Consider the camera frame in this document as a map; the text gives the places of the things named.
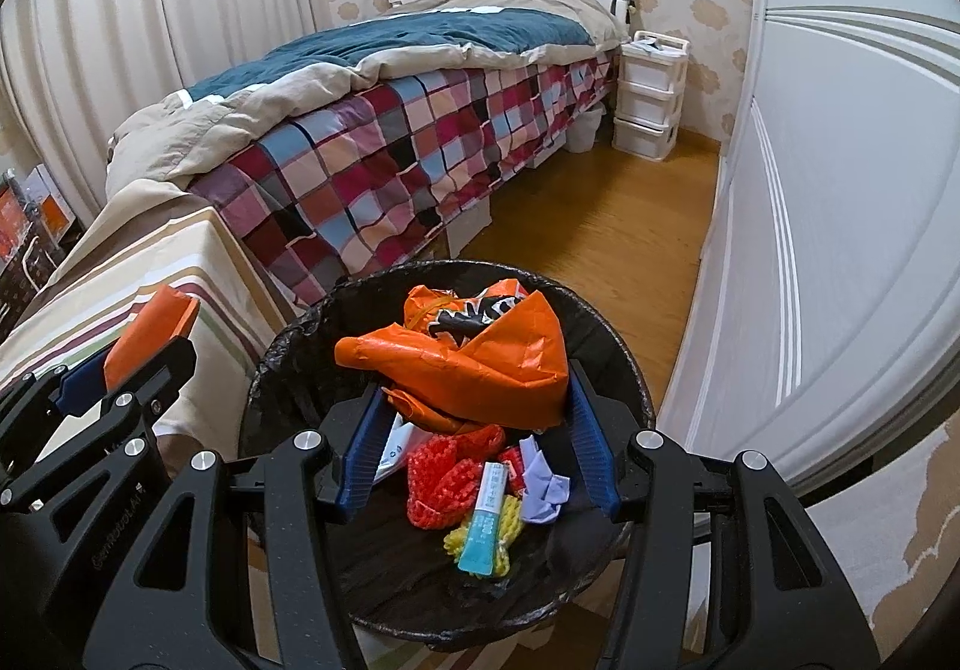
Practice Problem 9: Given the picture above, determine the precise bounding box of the white wardrobe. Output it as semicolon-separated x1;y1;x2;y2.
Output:
664;0;960;498

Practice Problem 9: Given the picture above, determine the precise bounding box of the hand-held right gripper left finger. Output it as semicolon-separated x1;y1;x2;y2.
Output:
82;385;387;670

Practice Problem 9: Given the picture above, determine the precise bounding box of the white tube with blue print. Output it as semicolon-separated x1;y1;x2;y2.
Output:
375;411;422;483

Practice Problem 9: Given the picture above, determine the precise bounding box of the lavender cloth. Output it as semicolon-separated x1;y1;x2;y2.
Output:
517;436;575;528

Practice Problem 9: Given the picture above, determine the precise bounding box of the teal and white tube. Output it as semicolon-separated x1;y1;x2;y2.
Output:
457;461;505;577

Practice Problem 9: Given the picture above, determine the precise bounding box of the pale patterned rug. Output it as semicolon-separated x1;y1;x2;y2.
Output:
810;415;960;670

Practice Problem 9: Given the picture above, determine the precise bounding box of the striped tablecloth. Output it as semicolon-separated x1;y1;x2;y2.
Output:
0;178;481;670

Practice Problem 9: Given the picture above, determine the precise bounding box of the white plastic bucket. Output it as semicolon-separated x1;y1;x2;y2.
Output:
564;107;605;153

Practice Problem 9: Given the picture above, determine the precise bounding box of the bed with plaid blanket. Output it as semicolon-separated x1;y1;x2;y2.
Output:
105;0;627;198

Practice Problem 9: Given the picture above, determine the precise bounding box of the red foam net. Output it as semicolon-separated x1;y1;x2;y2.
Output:
407;426;526;530

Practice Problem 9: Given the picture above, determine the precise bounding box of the white plastic drawer unit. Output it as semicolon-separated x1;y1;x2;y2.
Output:
611;31;689;161

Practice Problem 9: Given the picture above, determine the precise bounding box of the plain orange wrapper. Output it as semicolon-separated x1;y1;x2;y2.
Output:
105;286;202;390

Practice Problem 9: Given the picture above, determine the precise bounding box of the small white orange cardboard box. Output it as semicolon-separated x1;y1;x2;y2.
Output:
26;166;76;236

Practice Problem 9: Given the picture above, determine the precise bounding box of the yellow foam net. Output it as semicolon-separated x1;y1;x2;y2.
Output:
442;493;522;579

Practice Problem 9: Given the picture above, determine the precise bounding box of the plaid bed sheet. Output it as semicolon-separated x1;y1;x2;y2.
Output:
187;56;623;307

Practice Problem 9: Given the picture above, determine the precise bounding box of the cream pleated curtain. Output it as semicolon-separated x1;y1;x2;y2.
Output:
0;0;331;213

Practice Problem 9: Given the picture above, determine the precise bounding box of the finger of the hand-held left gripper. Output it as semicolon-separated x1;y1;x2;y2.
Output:
0;336;197;504
0;351;110;453

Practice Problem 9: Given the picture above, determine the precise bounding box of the bin with black liner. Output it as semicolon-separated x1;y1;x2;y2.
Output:
238;259;657;645

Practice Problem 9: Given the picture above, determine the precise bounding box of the orange printed packaging bag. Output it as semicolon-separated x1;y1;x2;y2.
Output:
334;277;571;438

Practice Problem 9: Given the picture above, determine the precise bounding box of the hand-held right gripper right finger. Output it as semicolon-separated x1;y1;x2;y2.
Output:
568;358;878;670

